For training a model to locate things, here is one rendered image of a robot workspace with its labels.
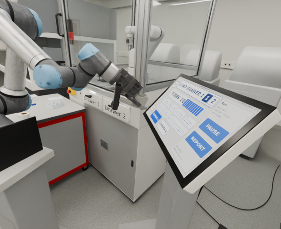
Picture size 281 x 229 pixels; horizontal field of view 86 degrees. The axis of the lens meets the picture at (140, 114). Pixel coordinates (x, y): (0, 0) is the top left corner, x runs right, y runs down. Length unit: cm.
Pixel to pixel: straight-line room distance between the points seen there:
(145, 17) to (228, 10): 330
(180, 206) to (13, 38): 96
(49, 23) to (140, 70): 136
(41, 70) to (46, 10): 155
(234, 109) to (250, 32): 349
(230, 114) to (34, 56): 63
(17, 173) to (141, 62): 82
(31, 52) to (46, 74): 11
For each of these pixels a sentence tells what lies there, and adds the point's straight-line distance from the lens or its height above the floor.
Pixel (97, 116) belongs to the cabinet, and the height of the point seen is 73.
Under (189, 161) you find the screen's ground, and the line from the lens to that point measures 49.
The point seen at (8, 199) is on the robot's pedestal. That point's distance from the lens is 100.
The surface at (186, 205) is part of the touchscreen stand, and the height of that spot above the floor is 61.
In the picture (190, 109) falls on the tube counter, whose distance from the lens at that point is 62.
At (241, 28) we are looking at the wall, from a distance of 400.
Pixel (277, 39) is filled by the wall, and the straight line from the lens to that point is 392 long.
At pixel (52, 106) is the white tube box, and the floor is 79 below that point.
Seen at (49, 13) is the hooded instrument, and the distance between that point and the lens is 209.
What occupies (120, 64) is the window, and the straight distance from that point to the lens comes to 108.
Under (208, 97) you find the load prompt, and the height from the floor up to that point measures 116.
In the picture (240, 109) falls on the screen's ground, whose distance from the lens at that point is 51.
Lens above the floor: 130
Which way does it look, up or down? 23 degrees down
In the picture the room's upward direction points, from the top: 4 degrees clockwise
